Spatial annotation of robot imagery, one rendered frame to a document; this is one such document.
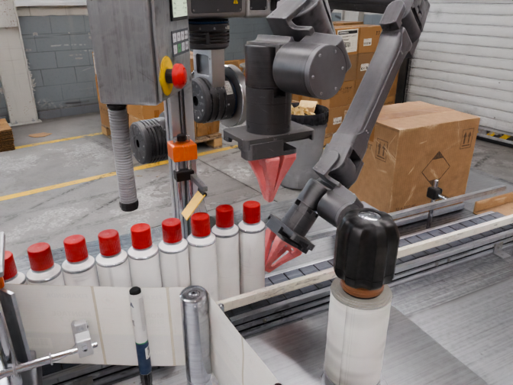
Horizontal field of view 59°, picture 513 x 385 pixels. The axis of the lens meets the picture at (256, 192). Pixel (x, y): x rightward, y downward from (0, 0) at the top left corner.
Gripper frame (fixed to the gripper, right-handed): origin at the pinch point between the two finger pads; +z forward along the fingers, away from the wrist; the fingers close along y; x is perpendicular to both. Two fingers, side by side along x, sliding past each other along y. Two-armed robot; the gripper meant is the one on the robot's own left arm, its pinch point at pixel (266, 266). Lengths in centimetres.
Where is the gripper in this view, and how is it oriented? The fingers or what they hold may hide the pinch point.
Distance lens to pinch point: 92.7
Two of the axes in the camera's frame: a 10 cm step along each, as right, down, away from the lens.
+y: 4.4, 3.5, -8.2
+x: 7.0, 4.4, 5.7
